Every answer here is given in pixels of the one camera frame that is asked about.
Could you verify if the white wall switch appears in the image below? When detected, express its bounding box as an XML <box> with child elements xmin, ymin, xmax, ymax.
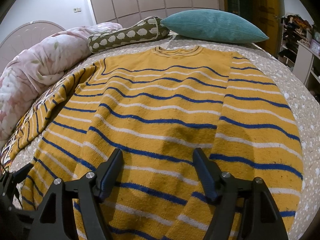
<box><xmin>73</xmin><ymin>8</ymin><xmax>82</xmax><ymax>13</ymax></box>

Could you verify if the beige heart quilted bedspread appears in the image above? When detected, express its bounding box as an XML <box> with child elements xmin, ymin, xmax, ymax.
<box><xmin>15</xmin><ymin>36</ymin><xmax>319</xmax><ymax>239</ymax></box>

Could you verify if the white tv cabinet shelf unit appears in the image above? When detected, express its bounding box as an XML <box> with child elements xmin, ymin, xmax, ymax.
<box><xmin>292</xmin><ymin>41</ymin><xmax>319</xmax><ymax>101</ymax></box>

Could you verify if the wooden bedroom door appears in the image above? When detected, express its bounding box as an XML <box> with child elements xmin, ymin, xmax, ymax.
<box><xmin>253</xmin><ymin>0</ymin><xmax>284</xmax><ymax>57</ymax></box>

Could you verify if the olive white patterned bolster pillow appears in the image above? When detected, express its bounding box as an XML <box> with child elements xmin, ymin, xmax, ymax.
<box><xmin>88</xmin><ymin>16</ymin><xmax>170</xmax><ymax>54</ymax></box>

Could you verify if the teal corduroy pillow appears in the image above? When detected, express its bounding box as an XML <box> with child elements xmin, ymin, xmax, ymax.
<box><xmin>161</xmin><ymin>9</ymin><xmax>269</xmax><ymax>44</ymax></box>

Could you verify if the pink floral duvet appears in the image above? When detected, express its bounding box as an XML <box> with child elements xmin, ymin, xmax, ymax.
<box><xmin>1</xmin><ymin>22</ymin><xmax>122</xmax><ymax>146</ymax></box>

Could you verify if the cluttered clothes rack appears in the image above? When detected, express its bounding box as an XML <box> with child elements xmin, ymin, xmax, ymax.
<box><xmin>278</xmin><ymin>14</ymin><xmax>313</xmax><ymax>68</ymax></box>

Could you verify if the yellow striped knit sweater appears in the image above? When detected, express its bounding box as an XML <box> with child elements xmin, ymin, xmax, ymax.
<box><xmin>22</xmin><ymin>47</ymin><xmax>303</xmax><ymax>239</ymax></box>

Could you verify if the purple square alarm clock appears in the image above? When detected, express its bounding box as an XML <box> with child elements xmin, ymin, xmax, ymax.
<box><xmin>310</xmin><ymin>39</ymin><xmax>320</xmax><ymax>55</ymax></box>

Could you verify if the colourful ikat patterned blanket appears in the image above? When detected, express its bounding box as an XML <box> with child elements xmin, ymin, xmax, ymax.
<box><xmin>1</xmin><ymin>65</ymin><xmax>96</xmax><ymax>173</ymax></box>

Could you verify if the round beige headboard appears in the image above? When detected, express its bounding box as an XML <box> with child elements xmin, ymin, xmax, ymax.
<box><xmin>0</xmin><ymin>21</ymin><xmax>65</xmax><ymax>74</ymax></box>

